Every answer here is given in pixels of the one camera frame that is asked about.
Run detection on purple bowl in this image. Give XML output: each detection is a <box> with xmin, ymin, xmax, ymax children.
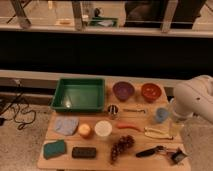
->
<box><xmin>113</xmin><ymin>81</ymin><xmax>135</xmax><ymax>101</ymax></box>

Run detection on yellow handled tongs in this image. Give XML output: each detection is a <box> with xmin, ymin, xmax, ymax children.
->
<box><xmin>144</xmin><ymin>127</ymin><xmax>173</xmax><ymax>140</ymax></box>

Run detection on black small dustpan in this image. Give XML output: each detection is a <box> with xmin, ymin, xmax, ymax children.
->
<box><xmin>170</xmin><ymin>148</ymin><xmax>187</xmax><ymax>164</ymax></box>

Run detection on bunch of dark grapes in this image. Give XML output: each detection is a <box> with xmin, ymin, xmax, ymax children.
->
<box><xmin>110</xmin><ymin>135</ymin><xmax>135</xmax><ymax>164</ymax></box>

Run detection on black brush block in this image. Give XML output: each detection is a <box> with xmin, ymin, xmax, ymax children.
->
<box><xmin>72</xmin><ymin>147</ymin><xmax>96</xmax><ymax>158</ymax></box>

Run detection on green box on shelf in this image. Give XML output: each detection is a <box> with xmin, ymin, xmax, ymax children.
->
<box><xmin>89</xmin><ymin>17</ymin><xmax>118</xmax><ymax>27</ymax></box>

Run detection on black handled brush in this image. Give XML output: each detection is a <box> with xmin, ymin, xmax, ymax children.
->
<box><xmin>135</xmin><ymin>146</ymin><xmax>168</xmax><ymax>158</ymax></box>

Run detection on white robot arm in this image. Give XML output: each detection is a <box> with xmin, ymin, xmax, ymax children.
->
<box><xmin>169</xmin><ymin>75</ymin><xmax>213</xmax><ymax>137</ymax></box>

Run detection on orange fruit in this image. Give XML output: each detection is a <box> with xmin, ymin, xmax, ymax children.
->
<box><xmin>78</xmin><ymin>124</ymin><xmax>92</xmax><ymax>138</ymax></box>

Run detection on small metal cup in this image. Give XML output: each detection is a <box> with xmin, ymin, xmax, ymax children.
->
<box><xmin>107</xmin><ymin>105</ymin><xmax>119</xmax><ymax>119</ymax></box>

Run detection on red bowl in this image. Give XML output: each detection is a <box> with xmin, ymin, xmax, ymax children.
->
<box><xmin>141</xmin><ymin>83</ymin><xmax>162</xmax><ymax>103</ymax></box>

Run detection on blue cup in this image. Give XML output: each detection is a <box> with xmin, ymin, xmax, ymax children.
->
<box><xmin>154</xmin><ymin>108</ymin><xmax>169</xmax><ymax>123</ymax></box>

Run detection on green sponge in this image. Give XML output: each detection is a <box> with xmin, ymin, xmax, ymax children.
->
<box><xmin>43</xmin><ymin>140</ymin><xmax>66</xmax><ymax>159</ymax></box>

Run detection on light blue cloth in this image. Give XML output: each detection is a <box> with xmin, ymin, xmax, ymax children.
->
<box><xmin>54</xmin><ymin>117</ymin><xmax>79</xmax><ymax>136</ymax></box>

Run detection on green plastic tray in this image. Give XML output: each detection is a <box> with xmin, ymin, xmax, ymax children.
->
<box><xmin>51</xmin><ymin>78</ymin><xmax>105</xmax><ymax>113</ymax></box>

